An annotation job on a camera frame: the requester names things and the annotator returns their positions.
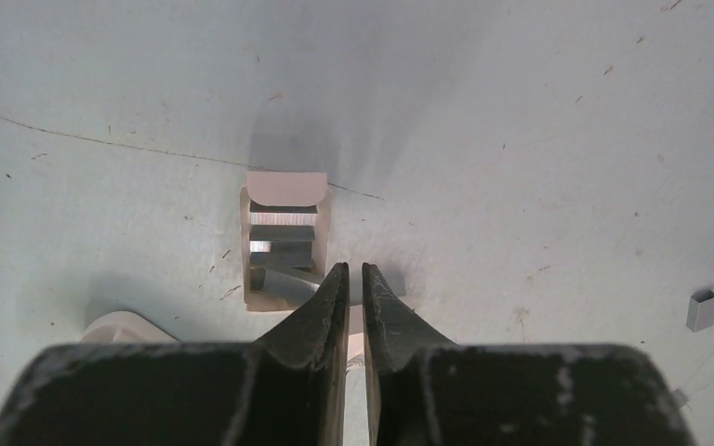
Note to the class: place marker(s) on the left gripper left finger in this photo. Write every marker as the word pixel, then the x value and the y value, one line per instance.
pixel 285 388

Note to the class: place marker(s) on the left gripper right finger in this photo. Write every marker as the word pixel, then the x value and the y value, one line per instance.
pixel 425 389

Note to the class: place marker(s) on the staple tray box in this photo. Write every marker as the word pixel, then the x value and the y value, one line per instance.
pixel 285 220

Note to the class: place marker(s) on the white stapler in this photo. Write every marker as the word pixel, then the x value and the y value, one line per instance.
pixel 124 327

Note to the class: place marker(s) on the grey staple strip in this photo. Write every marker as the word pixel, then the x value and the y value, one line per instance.
pixel 700 314

